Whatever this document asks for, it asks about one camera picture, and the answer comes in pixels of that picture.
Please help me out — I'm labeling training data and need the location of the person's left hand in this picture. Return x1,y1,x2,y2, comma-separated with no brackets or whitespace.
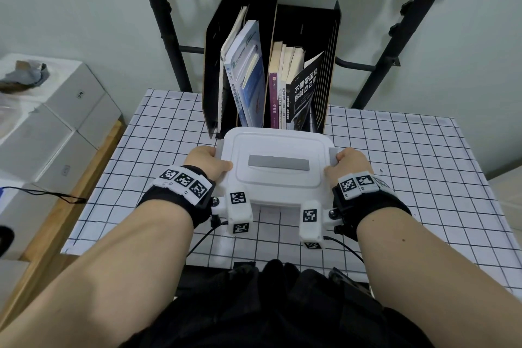
184,145,234,182

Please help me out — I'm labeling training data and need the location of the person's black clothing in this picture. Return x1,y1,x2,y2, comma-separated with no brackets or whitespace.
120,259,446,348

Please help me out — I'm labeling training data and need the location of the person's right hand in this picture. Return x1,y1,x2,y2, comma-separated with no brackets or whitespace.
324,148,374,185

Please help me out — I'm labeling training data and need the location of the black cover book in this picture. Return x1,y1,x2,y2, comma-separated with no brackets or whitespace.
285,51,325,132

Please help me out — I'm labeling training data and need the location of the white and blue book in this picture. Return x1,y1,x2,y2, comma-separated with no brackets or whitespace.
223,19,266,129

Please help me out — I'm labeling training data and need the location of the grey crumpled cloth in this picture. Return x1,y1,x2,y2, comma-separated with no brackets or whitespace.
0,59,51,94

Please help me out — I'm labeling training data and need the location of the white checkered tablecloth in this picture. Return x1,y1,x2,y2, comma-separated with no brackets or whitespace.
61,88,522,300

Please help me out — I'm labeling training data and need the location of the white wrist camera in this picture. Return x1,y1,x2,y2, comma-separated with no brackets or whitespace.
211,190,254,235
299,200,340,250

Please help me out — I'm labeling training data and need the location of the thin black camera cable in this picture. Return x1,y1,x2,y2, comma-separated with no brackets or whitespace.
321,236,371,281
188,215,229,256

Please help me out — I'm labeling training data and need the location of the white cardboard box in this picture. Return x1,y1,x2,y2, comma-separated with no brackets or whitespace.
34,131,99,194
0,184,83,261
0,106,75,182
77,92,124,151
0,53,107,118

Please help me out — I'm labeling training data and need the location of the black file holder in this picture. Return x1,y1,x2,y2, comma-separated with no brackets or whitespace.
203,0,341,140

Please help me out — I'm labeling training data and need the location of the white plastic storage box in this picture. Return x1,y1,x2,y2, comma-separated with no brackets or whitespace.
215,127,346,206

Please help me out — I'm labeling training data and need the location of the person's left forearm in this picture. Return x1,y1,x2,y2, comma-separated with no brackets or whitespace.
0,193,195,348

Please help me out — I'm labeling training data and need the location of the thin beige booklet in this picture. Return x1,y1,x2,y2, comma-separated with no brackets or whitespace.
220,5,250,64

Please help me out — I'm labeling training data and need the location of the black wrist strap with markers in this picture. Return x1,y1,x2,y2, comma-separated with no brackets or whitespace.
136,164,217,229
331,171,413,243

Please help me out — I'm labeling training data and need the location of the long black cable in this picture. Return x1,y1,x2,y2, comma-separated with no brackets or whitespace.
0,186,87,204

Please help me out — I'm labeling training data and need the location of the black metal frame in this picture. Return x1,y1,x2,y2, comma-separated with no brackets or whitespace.
130,0,507,110

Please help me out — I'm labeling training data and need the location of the pink spine book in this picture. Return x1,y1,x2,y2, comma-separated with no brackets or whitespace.
267,41,285,130

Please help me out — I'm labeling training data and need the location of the person's right forearm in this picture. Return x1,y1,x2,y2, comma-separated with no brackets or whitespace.
357,201,522,348

